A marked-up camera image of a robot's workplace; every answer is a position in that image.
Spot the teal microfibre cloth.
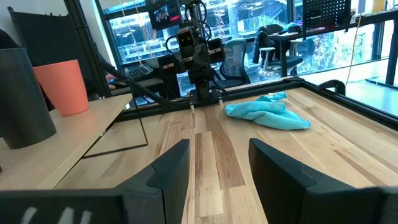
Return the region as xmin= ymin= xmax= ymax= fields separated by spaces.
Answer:
xmin=224 ymin=91 xmax=311 ymax=131

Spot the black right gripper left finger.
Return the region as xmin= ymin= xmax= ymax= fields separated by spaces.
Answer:
xmin=114 ymin=139 xmax=191 ymax=224

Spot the yellow cable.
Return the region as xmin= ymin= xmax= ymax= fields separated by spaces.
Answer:
xmin=344 ymin=12 xmax=363 ymax=88

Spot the office chair with dark jacket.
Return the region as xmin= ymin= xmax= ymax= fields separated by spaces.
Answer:
xmin=253 ymin=24 xmax=304 ymax=77

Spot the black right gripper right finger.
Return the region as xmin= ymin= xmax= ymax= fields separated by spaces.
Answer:
xmin=248 ymin=138 xmax=386 ymax=224

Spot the black flat board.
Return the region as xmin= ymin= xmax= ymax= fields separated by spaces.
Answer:
xmin=7 ymin=6 xmax=94 ymax=94

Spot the grey mesh office chair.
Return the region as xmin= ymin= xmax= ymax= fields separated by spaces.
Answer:
xmin=221 ymin=37 xmax=250 ymax=87

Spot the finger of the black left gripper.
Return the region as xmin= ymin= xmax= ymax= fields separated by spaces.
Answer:
xmin=207 ymin=39 xmax=225 ymax=63
xmin=157 ymin=55 xmax=178 ymax=74

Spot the black table frame rail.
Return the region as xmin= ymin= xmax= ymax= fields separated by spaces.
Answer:
xmin=118 ymin=77 xmax=398 ymax=130

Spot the black office desk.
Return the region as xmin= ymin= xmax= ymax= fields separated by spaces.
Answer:
xmin=267 ymin=11 xmax=398 ymax=78

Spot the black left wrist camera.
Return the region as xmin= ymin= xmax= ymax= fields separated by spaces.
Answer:
xmin=175 ymin=27 xmax=197 ymax=48

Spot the black pegboard panel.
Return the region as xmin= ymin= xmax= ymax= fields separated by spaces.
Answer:
xmin=302 ymin=0 xmax=353 ymax=32

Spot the black plastic cup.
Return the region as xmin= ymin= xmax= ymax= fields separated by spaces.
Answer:
xmin=0 ymin=48 xmax=57 ymax=149

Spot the hanging black monitor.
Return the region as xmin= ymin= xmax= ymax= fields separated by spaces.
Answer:
xmin=146 ymin=0 xmax=183 ymax=30

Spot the black frame handle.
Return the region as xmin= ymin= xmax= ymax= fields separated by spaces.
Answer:
xmin=317 ymin=79 xmax=346 ymax=96

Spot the black rig post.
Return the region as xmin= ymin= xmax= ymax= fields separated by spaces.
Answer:
xmin=63 ymin=0 xmax=111 ymax=98

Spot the orange plastic cup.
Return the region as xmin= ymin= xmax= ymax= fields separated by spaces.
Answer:
xmin=33 ymin=59 xmax=90 ymax=117

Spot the black keyboard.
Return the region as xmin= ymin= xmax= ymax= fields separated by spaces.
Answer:
xmin=126 ymin=64 xmax=154 ymax=80

